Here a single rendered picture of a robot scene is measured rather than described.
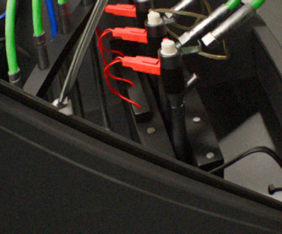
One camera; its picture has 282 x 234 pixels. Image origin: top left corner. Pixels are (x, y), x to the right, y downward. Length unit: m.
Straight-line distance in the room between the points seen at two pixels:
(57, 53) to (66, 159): 0.49
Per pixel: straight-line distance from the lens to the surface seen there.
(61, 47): 1.03
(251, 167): 1.19
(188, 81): 0.96
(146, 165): 0.57
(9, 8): 0.85
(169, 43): 0.92
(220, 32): 0.92
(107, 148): 0.55
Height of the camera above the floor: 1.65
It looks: 38 degrees down
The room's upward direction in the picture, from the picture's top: 9 degrees counter-clockwise
